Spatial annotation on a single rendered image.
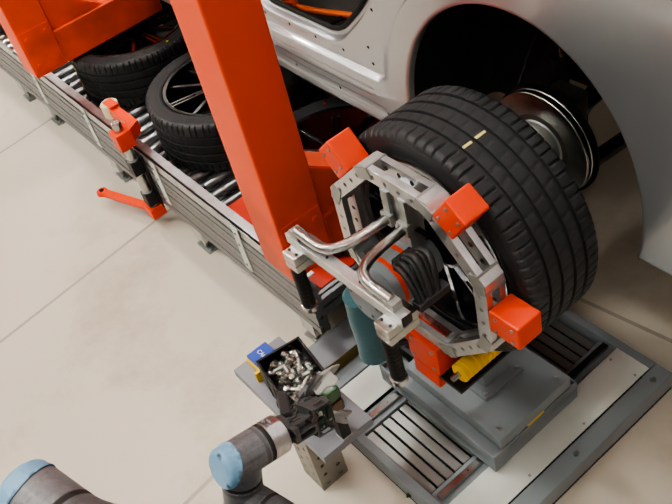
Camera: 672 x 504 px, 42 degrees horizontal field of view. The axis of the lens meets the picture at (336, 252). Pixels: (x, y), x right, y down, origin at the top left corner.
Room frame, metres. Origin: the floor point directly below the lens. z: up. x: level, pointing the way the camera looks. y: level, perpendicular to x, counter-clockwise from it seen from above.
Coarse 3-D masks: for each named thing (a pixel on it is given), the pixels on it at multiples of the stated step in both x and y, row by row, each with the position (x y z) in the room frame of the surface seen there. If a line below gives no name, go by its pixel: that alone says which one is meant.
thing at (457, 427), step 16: (384, 368) 1.74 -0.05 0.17; (416, 384) 1.66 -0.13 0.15; (576, 384) 1.49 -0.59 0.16; (416, 400) 1.61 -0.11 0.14; (432, 400) 1.59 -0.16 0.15; (560, 400) 1.46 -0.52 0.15; (432, 416) 1.55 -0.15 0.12; (448, 416) 1.51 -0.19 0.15; (544, 416) 1.42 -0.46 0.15; (448, 432) 1.49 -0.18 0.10; (464, 432) 1.43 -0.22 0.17; (528, 432) 1.39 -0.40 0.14; (480, 448) 1.37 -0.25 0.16; (496, 448) 1.36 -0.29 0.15; (512, 448) 1.36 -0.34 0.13; (496, 464) 1.32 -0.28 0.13
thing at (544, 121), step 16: (512, 96) 1.86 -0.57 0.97; (528, 96) 1.81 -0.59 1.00; (544, 96) 1.79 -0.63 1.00; (528, 112) 1.82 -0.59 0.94; (544, 112) 1.77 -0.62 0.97; (560, 112) 1.72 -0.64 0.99; (544, 128) 1.76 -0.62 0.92; (560, 128) 1.72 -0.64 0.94; (576, 128) 1.69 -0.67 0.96; (560, 144) 1.72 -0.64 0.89; (576, 144) 1.68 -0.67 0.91; (576, 160) 1.68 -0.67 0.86; (592, 160) 1.66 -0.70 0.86; (576, 176) 1.68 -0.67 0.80
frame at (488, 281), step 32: (384, 160) 1.57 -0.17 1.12; (352, 192) 1.70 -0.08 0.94; (416, 192) 1.43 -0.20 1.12; (352, 224) 1.69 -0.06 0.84; (352, 256) 1.70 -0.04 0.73; (480, 256) 1.31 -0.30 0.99; (480, 288) 1.26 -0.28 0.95; (480, 320) 1.27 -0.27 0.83; (448, 352) 1.39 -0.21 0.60; (480, 352) 1.29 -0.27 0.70
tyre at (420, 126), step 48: (432, 96) 1.70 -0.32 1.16; (480, 96) 1.62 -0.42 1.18; (384, 144) 1.62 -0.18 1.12; (432, 144) 1.50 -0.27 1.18; (480, 144) 1.48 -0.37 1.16; (528, 144) 1.47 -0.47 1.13; (480, 192) 1.37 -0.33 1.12; (528, 192) 1.37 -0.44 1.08; (576, 192) 1.39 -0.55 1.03; (528, 240) 1.29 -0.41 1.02; (576, 240) 1.32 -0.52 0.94; (528, 288) 1.25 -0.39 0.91; (576, 288) 1.31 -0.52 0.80
